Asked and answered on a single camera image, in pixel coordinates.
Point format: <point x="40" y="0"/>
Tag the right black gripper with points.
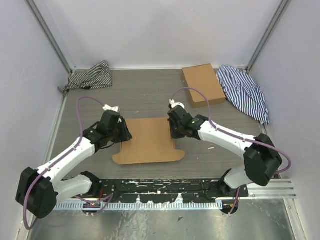
<point x="175" y="135"/>

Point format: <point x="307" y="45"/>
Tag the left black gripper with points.
<point x="126" y="135"/>

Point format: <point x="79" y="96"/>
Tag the brown cardboard box sheet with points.
<point x="151" y="143"/>

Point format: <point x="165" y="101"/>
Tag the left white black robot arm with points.
<point x="41" y="189"/>

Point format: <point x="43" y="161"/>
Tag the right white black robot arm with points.
<point x="260" y="158"/>

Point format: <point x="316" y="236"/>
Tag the folded brown cardboard box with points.
<point x="204" y="79"/>

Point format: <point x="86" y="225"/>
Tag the grey striped cloth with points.
<point x="97" y="77"/>

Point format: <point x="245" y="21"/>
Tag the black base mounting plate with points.
<point x="160" y="191"/>

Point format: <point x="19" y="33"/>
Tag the blue white striped cloth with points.
<point x="242" y="91"/>

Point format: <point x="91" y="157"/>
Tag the white slotted cable duct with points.
<point x="178" y="205"/>

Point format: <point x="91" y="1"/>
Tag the aluminium front rail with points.
<point x="277" y="188"/>

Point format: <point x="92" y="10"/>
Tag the right aluminium frame post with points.
<point x="276" y="17"/>

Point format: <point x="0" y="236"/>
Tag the aluminium frame post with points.
<point x="41" y="13"/>
<point x="276" y="17"/>

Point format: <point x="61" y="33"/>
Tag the left aluminium frame post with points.
<point x="41" y="13"/>

